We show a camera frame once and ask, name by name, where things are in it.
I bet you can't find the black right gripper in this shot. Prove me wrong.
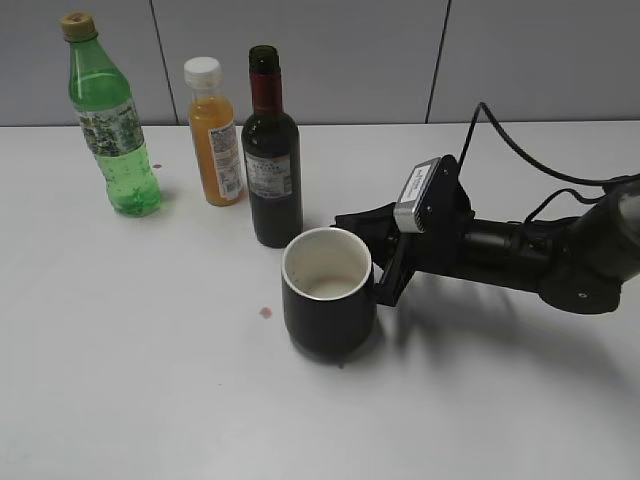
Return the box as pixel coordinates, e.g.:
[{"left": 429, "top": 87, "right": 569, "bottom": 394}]
[{"left": 334, "top": 154, "right": 474, "bottom": 306}]

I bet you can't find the black mug white inside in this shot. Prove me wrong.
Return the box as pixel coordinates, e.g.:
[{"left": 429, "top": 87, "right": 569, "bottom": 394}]
[{"left": 281, "top": 227, "right": 377, "bottom": 360}]

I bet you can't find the dark red wine bottle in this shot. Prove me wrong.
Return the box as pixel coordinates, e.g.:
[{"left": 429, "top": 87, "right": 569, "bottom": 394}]
[{"left": 241, "top": 45, "right": 303, "bottom": 248}]

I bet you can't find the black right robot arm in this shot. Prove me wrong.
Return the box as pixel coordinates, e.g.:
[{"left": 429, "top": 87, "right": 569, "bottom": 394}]
[{"left": 335, "top": 155, "right": 639, "bottom": 315}]

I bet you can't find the orange juice bottle white cap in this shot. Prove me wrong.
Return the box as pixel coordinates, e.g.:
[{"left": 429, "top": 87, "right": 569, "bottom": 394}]
[{"left": 184, "top": 57, "right": 243, "bottom": 207}]

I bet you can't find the green plastic soda bottle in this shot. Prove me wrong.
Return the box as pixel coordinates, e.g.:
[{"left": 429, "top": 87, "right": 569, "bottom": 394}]
[{"left": 60, "top": 12, "right": 162, "bottom": 217}]

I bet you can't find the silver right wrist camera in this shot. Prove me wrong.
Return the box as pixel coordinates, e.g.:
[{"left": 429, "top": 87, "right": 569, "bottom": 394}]
[{"left": 393, "top": 157, "right": 443, "bottom": 233}]

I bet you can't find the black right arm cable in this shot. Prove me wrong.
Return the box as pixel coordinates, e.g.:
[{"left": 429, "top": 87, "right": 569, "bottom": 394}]
[{"left": 458, "top": 101, "right": 616, "bottom": 224}]

